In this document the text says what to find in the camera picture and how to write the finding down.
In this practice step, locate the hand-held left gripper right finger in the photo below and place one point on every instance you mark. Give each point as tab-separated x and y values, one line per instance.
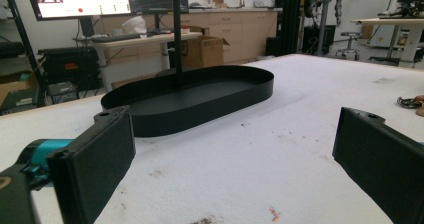
383	160

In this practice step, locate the white desk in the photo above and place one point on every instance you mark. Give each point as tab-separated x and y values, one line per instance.
133	42

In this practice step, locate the black keyboard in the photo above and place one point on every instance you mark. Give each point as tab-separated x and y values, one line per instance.
115	37

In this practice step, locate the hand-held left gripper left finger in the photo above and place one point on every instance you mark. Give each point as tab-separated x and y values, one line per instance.
93	164

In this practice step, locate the flat cardboard box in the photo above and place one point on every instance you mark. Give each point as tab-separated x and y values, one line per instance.
15	84

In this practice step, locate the black slanted metal stand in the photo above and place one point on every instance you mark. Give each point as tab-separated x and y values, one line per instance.
23	40

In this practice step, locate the black equipment case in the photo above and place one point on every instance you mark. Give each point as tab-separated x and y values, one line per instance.
70	67

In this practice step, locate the white crumpled bag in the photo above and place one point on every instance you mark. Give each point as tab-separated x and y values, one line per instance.
135	24

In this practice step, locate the small orange scrap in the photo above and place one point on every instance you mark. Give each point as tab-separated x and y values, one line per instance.
274	214

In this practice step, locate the dark monitor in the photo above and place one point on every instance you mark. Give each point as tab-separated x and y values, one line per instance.
153	2

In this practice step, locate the black metal column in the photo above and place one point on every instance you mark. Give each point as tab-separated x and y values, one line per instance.
290	17

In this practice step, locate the metal stool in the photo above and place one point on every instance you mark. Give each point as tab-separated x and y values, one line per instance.
349	45

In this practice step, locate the light wooden table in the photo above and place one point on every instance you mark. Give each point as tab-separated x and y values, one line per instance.
408	25

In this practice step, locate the dark flat box white label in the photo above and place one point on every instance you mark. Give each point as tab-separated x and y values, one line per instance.
20	100

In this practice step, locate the black two-tier oval tray stand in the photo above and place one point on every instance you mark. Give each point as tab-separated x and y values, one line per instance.
200	97

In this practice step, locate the wooden cabinet row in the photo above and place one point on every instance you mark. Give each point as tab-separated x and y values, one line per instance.
240	30

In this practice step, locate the open cardboard box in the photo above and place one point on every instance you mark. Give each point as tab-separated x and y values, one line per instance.
205	52

